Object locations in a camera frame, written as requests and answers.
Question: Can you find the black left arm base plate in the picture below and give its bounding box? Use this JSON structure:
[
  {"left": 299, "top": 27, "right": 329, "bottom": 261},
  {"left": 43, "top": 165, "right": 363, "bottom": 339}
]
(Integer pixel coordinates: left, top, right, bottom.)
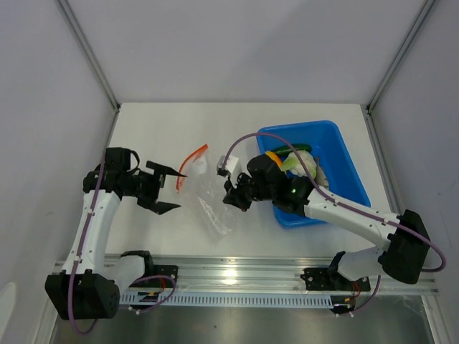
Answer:
[{"left": 146, "top": 264, "right": 179, "bottom": 289}]

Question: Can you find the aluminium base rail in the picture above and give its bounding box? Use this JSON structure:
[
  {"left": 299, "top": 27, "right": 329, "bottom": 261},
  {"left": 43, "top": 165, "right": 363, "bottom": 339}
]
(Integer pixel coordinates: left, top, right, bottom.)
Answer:
[{"left": 152, "top": 254, "right": 439, "bottom": 296}]

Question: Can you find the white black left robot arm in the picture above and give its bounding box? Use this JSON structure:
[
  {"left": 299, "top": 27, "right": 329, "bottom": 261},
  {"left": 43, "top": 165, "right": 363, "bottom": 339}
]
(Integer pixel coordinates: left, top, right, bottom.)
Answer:
[{"left": 44, "top": 147, "right": 181, "bottom": 322}]

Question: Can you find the clear zip bag orange zipper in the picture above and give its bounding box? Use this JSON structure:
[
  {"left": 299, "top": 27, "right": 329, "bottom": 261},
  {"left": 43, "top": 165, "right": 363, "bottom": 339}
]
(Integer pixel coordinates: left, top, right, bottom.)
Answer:
[{"left": 176, "top": 144, "right": 236, "bottom": 239}]

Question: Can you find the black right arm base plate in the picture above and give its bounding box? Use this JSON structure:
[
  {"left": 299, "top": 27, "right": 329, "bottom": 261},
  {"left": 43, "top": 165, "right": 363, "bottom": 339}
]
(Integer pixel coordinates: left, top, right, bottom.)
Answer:
[{"left": 300, "top": 267, "right": 371, "bottom": 292}]

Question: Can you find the white slotted cable duct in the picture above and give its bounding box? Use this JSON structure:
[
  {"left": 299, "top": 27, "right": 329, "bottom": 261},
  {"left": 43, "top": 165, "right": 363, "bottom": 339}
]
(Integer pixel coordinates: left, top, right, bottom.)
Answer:
[{"left": 118, "top": 292, "right": 333, "bottom": 308}]

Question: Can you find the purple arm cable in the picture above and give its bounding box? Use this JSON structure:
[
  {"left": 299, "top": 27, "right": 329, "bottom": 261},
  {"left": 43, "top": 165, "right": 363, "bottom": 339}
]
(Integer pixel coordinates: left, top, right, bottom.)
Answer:
[
  {"left": 222, "top": 132, "right": 448, "bottom": 318},
  {"left": 67, "top": 153, "right": 179, "bottom": 335}
]

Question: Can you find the grey fish toy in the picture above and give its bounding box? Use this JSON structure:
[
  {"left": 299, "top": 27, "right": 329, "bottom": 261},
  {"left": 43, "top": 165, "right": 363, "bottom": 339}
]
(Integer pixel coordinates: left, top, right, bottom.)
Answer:
[{"left": 314, "top": 156, "right": 330, "bottom": 190}]

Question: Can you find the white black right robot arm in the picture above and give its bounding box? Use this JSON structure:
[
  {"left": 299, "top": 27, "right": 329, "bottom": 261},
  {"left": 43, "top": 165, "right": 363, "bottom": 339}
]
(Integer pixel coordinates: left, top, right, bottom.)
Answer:
[{"left": 217, "top": 154, "right": 429, "bottom": 290}]

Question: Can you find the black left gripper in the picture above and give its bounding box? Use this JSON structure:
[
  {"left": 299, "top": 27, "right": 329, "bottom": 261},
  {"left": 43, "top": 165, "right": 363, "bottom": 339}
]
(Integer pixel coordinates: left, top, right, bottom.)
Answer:
[{"left": 123, "top": 162, "right": 184, "bottom": 214}]

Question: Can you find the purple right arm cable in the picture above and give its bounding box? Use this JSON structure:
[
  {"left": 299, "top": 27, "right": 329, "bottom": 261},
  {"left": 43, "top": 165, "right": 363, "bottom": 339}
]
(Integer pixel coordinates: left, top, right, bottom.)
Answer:
[{"left": 222, "top": 132, "right": 448, "bottom": 318}]

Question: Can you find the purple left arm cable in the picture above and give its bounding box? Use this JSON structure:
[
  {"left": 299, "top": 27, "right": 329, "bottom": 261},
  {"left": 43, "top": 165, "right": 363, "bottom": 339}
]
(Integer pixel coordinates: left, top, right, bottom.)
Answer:
[{"left": 67, "top": 153, "right": 179, "bottom": 335}]

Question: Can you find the yellow orange pepper toy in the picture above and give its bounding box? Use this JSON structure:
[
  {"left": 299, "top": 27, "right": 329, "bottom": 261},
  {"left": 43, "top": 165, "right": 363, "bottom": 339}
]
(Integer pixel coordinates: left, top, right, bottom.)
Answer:
[{"left": 265, "top": 150, "right": 283, "bottom": 168}]

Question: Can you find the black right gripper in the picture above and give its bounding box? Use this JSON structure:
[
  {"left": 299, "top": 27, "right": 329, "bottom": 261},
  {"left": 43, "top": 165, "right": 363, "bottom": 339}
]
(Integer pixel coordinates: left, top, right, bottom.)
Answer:
[{"left": 223, "top": 170, "right": 275, "bottom": 213}]

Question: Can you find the blue plastic bin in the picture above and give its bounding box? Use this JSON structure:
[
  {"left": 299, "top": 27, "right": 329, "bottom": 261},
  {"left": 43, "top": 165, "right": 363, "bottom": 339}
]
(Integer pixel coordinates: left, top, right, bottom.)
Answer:
[{"left": 256, "top": 120, "right": 372, "bottom": 230}]

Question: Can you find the green cucumber toy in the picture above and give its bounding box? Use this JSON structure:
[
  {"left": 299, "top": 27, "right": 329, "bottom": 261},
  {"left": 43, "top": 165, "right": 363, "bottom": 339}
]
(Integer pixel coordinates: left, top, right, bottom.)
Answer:
[{"left": 272, "top": 143, "right": 312, "bottom": 157}]

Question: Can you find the white green cabbage toy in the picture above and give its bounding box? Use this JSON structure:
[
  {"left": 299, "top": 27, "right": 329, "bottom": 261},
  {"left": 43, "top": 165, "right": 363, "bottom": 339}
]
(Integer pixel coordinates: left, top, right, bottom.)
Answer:
[{"left": 280, "top": 150, "right": 317, "bottom": 178}]

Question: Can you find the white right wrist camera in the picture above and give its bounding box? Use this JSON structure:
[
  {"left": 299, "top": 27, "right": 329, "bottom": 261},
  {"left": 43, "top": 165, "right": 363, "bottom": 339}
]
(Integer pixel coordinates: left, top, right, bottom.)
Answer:
[{"left": 217, "top": 155, "right": 242, "bottom": 177}]

